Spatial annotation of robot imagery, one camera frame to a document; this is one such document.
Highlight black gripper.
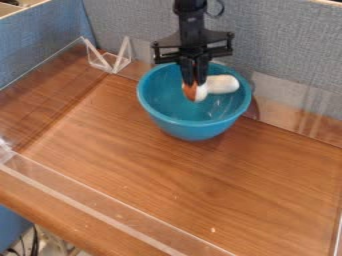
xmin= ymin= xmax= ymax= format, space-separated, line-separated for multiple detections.
xmin=151 ymin=29 xmax=235 ymax=86

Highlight brown and white toy mushroom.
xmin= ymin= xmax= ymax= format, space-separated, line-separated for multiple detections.
xmin=182 ymin=75 xmax=239 ymax=102

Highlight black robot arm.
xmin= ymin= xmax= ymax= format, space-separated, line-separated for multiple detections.
xmin=151 ymin=0 xmax=235 ymax=87

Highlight blue plastic bowl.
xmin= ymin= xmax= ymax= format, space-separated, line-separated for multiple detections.
xmin=136 ymin=63 xmax=253 ymax=141

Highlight clear acrylic tray barrier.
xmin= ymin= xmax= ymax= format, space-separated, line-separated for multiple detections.
xmin=0 ymin=40 xmax=342 ymax=256

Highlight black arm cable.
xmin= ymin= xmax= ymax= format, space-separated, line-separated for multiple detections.
xmin=204 ymin=0 xmax=227 ymax=19

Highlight black cables under table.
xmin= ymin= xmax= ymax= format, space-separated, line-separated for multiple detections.
xmin=3 ymin=223 xmax=42 ymax=256

